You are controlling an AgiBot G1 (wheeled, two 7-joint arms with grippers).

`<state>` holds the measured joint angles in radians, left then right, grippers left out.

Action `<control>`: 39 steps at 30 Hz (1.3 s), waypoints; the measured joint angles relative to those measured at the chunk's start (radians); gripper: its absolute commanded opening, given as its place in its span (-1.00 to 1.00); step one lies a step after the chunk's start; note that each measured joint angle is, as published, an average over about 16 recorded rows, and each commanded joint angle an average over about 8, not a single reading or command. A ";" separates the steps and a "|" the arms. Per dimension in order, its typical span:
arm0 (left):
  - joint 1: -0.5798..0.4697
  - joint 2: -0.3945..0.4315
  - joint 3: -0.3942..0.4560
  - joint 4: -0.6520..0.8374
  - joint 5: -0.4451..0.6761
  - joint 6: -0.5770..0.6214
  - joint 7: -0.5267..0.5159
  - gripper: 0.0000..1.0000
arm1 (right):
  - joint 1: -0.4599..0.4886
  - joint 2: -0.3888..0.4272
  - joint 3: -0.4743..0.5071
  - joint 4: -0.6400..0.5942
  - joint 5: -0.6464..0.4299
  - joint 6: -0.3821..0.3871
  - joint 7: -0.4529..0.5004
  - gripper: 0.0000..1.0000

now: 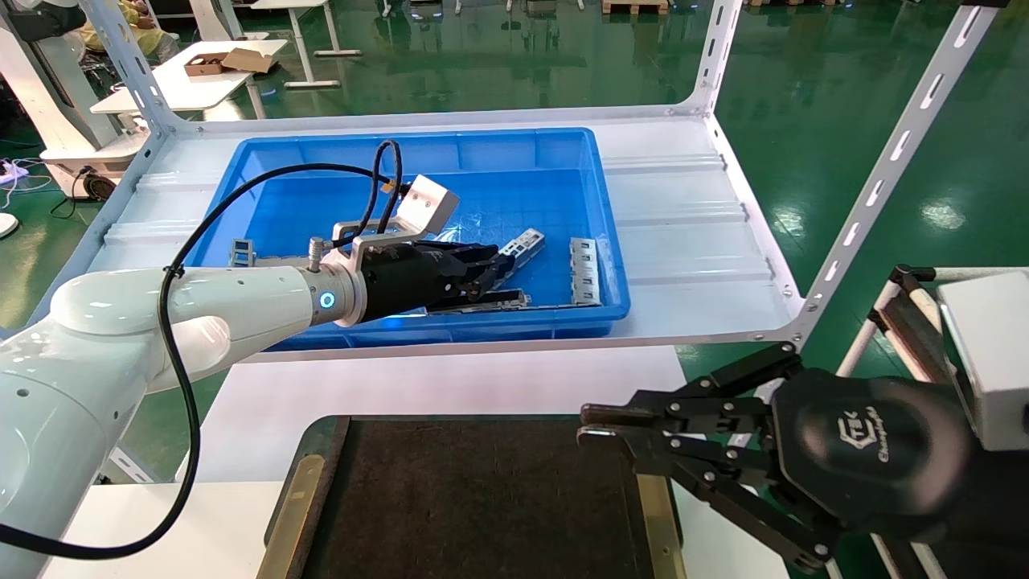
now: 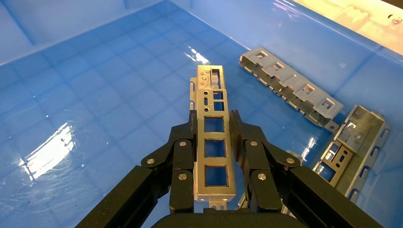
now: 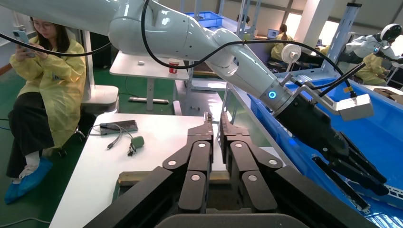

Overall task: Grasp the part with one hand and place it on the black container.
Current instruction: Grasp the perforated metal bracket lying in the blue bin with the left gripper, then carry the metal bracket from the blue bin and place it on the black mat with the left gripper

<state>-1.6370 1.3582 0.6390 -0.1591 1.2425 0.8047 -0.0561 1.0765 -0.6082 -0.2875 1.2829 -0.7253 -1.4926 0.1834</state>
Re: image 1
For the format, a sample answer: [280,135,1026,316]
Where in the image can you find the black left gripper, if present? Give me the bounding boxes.
[361,242,516,322]

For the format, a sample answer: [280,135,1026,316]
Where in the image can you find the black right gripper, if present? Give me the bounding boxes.
[576,341,979,574]

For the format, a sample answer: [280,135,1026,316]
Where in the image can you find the black container with tan rim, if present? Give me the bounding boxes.
[257,414,686,579]

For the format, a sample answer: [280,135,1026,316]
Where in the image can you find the clear plastic film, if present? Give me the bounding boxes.
[450,211,517,244]

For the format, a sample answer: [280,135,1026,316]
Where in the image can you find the blue plastic bin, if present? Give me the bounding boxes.
[185,127,633,351]

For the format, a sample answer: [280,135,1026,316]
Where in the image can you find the white metal shelf rack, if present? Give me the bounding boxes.
[0,0,1002,485]

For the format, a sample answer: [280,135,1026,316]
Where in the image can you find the white workshop table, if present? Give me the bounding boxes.
[241,0,363,89]
[90,39,289,123]

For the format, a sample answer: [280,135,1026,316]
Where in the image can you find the open cardboard box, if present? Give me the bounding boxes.
[183,47,279,78]

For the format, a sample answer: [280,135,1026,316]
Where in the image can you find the person in yellow suit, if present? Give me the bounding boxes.
[80,0,182,62]

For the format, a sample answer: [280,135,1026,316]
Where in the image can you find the long dark metal bracket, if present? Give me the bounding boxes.
[424,288,532,316]

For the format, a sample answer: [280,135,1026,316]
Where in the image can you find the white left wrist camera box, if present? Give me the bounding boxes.
[332,174,461,268]

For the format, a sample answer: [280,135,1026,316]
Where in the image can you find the pipe frame cart black mats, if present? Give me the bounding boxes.
[836,264,1029,579]

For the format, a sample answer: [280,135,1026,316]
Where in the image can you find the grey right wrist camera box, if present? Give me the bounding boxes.
[936,270,1029,453]

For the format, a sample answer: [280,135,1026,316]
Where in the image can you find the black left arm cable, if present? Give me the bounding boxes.
[0,140,404,562]

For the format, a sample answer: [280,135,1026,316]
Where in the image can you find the black floor cable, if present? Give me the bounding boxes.
[50,165,118,220]

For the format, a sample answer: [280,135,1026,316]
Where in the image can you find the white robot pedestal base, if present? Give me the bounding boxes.
[0,0,154,199]

